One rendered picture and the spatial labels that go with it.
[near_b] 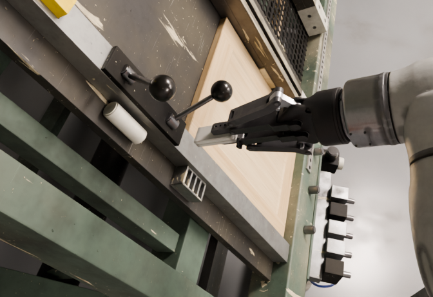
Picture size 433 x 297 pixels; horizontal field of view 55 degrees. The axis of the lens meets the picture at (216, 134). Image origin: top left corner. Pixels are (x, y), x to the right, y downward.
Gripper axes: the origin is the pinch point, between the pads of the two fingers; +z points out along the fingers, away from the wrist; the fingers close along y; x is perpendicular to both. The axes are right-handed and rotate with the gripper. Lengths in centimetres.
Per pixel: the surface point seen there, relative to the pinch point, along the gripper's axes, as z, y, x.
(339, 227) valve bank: 5, 76, 21
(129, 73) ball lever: 9.7, -12.6, 4.1
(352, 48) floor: 29, 151, 189
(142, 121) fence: 13.2, -3.7, 2.1
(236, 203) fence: 11.7, 27.3, 3.4
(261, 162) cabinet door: 14.1, 38.2, 21.5
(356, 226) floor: 23, 155, 60
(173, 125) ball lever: 10.0, 0.3, 3.8
